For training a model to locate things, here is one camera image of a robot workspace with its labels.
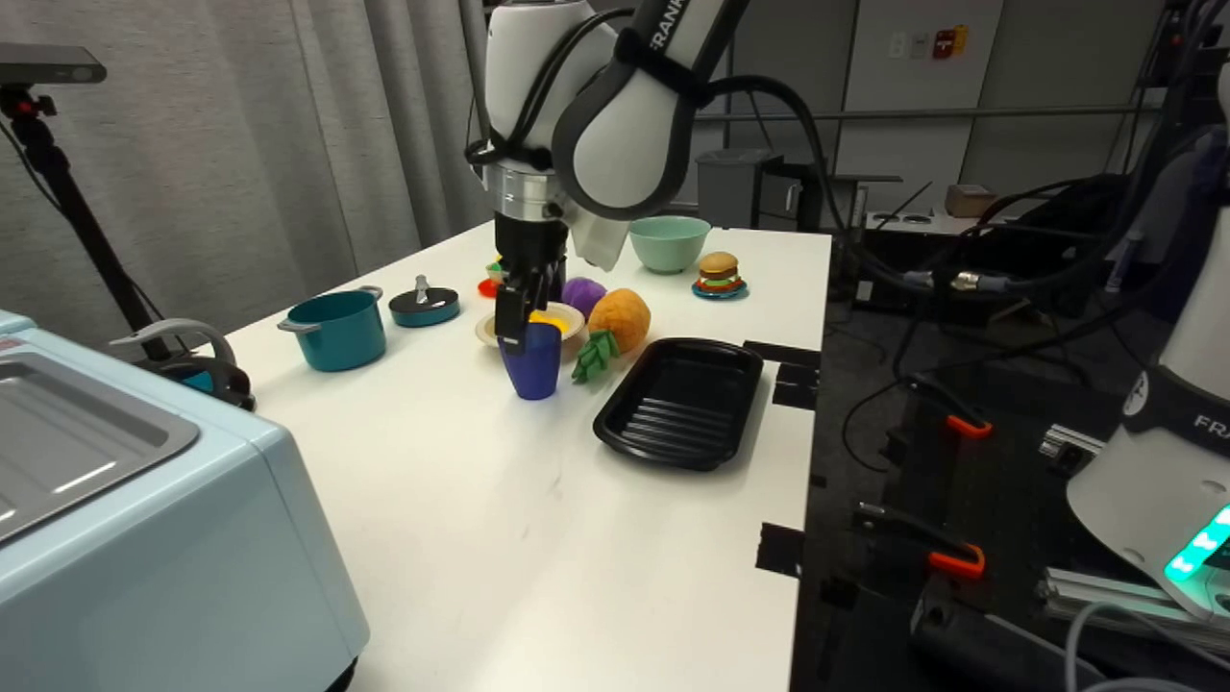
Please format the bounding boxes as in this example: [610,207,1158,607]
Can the toy burger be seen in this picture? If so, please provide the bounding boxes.
[695,249,742,289]

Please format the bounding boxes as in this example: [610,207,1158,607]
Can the red green toy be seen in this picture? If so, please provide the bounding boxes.
[478,263,502,300]

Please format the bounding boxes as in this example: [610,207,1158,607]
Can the yellow food pieces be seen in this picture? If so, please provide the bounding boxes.
[529,311,572,331]

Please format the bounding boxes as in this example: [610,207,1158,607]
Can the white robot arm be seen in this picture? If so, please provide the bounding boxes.
[463,0,749,348]

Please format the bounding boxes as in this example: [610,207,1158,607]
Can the mint green bowl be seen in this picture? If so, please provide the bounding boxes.
[626,216,712,273]

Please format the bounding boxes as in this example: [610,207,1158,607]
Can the right orange clamp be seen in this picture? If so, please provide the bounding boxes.
[904,375,995,444]

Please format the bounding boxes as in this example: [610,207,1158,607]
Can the black camera tripod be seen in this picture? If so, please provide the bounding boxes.
[0,43,157,331]

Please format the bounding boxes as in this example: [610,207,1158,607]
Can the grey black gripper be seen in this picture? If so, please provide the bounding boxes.
[493,162,566,348]

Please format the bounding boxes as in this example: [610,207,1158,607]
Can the blue small plate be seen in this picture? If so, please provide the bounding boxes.
[693,281,749,300]

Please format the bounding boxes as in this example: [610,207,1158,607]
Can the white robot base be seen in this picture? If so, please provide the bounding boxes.
[1064,211,1230,623]

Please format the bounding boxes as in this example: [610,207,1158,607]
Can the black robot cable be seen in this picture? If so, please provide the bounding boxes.
[689,74,1158,305]

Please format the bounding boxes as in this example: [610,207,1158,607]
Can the light blue toaster oven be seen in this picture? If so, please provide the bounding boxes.
[0,311,367,692]

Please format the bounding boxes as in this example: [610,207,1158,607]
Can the purple plush eggplant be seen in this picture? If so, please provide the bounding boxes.
[561,276,607,316]

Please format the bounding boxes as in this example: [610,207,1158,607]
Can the teal pot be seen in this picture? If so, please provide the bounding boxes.
[282,289,387,375]

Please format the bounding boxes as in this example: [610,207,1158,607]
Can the black pot lid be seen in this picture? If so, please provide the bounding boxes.
[387,276,460,326]

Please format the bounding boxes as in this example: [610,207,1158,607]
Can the orange plush pineapple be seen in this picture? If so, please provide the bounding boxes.
[572,289,649,385]

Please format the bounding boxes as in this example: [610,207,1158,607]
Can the orange clamp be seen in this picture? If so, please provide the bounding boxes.
[853,499,988,585]
[904,375,995,444]

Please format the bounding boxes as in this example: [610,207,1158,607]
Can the black rectangular tray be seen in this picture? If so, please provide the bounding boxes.
[590,338,761,472]

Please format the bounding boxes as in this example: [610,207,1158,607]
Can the blue cup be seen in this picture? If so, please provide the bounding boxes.
[499,323,561,400]

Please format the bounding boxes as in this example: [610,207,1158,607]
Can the beige plate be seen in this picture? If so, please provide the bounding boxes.
[478,300,584,349]

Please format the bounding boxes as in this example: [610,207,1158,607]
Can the left orange clamp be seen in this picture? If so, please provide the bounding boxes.
[853,499,988,585]

